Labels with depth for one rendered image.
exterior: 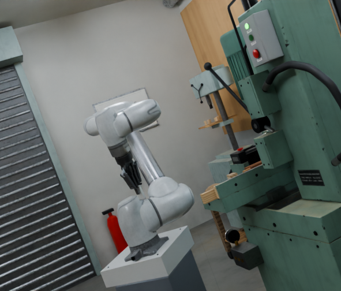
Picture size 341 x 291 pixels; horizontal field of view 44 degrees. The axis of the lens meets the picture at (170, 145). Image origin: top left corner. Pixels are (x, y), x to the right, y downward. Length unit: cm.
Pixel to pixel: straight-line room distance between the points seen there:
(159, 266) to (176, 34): 354
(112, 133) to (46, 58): 298
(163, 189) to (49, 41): 298
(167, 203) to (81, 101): 275
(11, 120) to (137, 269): 282
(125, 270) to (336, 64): 129
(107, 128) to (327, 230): 94
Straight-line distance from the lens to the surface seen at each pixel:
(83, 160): 456
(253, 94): 150
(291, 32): 144
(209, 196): 165
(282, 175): 177
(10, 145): 448
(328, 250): 148
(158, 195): 206
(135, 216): 201
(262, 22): 143
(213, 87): 401
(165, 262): 197
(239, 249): 190
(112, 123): 178
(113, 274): 211
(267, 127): 158
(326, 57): 150
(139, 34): 494
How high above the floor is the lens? 125
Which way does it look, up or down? 3 degrees down
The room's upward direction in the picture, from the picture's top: 21 degrees counter-clockwise
